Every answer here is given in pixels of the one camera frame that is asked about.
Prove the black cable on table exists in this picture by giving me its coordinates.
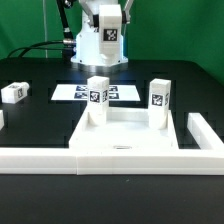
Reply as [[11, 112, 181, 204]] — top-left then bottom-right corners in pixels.
[[7, 39, 78, 60]]

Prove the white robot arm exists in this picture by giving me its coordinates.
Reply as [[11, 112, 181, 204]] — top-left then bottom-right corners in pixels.
[[71, 0, 134, 67]]

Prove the white sheet with fiducial tags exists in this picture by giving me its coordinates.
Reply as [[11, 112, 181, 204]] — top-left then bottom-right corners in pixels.
[[51, 84, 140, 101]]

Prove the white square table top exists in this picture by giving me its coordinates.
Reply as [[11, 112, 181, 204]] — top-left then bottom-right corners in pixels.
[[69, 107, 178, 151]]

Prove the white U-shaped obstacle fence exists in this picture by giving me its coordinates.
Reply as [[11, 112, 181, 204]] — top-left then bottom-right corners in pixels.
[[0, 113, 224, 175]]

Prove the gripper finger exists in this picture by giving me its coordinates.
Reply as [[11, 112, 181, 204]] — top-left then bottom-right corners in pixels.
[[122, 0, 134, 24], [88, 3, 99, 32]]

